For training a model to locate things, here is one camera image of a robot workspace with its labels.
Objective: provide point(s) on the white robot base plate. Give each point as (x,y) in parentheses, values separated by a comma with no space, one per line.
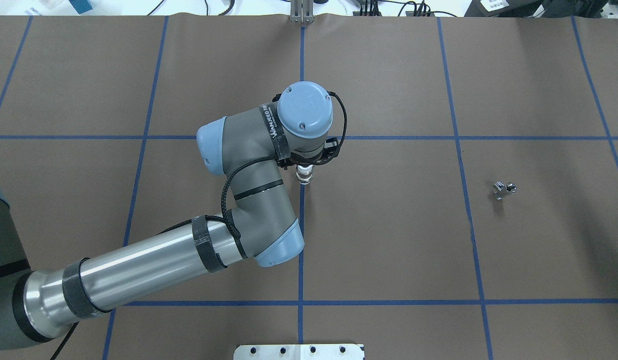
(311,351)

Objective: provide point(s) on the small chrome valve fitting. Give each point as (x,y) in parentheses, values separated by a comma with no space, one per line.
(502,190)

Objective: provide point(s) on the aluminium frame post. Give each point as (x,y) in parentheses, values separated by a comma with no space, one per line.
(302,11)

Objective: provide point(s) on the PPR valve with white ends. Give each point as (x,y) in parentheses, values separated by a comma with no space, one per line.
(305,174)

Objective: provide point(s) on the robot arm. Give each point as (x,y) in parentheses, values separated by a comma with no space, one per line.
(256,221)

